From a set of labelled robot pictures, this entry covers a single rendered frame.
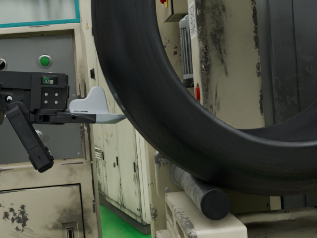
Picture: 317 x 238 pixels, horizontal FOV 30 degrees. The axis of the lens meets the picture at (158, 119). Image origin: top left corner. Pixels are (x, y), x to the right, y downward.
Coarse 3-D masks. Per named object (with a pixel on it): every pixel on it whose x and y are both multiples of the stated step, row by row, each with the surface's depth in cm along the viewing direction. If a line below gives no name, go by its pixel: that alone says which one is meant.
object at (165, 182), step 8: (160, 160) 121; (168, 160) 121; (160, 168) 121; (168, 168) 121; (160, 176) 121; (168, 176) 121; (160, 184) 121; (168, 184) 121; (176, 184) 121; (160, 192) 121; (168, 192) 121; (224, 192) 123
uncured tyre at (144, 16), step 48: (96, 0) 88; (144, 0) 84; (96, 48) 91; (144, 48) 84; (144, 96) 86; (192, 96) 85; (192, 144) 86; (240, 144) 86; (288, 144) 87; (240, 192) 94; (288, 192) 91
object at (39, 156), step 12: (12, 108) 93; (12, 120) 93; (24, 120) 93; (24, 132) 93; (36, 132) 97; (24, 144) 93; (36, 144) 93; (36, 156) 94; (48, 156) 94; (36, 168) 95; (48, 168) 94
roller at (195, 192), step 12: (180, 168) 117; (180, 180) 111; (192, 180) 101; (192, 192) 96; (204, 192) 89; (216, 192) 87; (204, 204) 87; (216, 204) 87; (228, 204) 87; (216, 216) 87
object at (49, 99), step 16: (0, 80) 93; (16, 80) 93; (32, 80) 92; (48, 80) 94; (64, 80) 92; (0, 96) 94; (16, 96) 94; (32, 96) 92; (48, 96) 93; (64, 96) 94; (0, 112) 94; (32, 112) 93; (48, 112) 92
